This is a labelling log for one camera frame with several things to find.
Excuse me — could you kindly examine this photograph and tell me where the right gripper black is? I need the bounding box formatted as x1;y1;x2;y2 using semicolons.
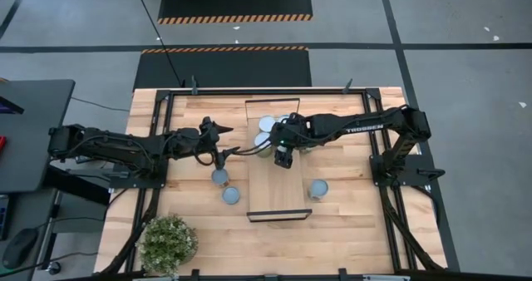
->
269;113;311;169

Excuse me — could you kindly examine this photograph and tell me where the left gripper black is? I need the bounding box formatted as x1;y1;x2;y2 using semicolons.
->
179;116;242;170

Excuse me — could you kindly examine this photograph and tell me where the green tall can silver lid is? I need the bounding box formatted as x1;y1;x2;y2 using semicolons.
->
253;131;274;158

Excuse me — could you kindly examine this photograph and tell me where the small tomato print can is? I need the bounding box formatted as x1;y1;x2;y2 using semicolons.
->
210;168;230;188

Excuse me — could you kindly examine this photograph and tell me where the black mat with hazard stripes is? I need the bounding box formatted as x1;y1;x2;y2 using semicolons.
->
156;0;314;25
133;46;313;90

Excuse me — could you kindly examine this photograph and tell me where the potted green plant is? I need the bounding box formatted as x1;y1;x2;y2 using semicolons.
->
136;214;200;278

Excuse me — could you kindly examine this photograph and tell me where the grey desk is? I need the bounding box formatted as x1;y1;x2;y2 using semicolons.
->
0;79;76;195

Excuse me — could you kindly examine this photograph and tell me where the black computer mouse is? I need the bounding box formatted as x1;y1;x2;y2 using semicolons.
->
2;227;40;270

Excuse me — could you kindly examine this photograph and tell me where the wooden shelf with black frame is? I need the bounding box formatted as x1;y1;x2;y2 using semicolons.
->
244;97;313;223

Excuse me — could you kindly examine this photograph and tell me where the black aluminium rig frame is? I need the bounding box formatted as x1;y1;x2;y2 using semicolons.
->
99;87;450;281

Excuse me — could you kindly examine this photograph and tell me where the black floor cable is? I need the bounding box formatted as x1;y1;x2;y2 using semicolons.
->
132;0;185;87

